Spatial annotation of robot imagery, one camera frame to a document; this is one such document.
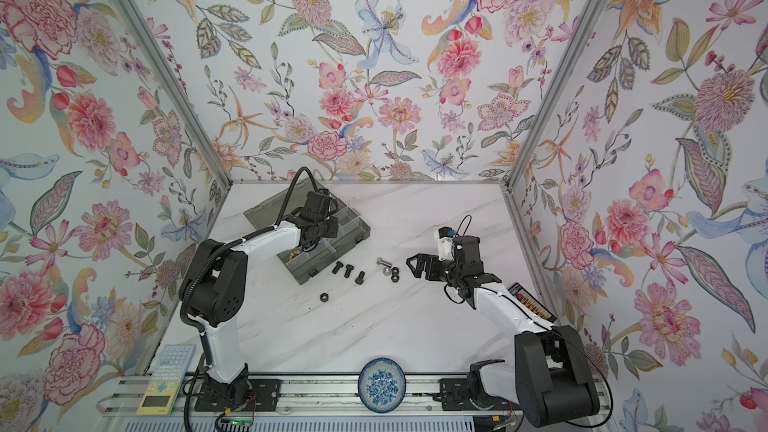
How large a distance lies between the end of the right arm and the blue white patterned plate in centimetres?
24

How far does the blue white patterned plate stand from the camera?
28.9 inches

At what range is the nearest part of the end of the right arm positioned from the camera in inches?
26.0
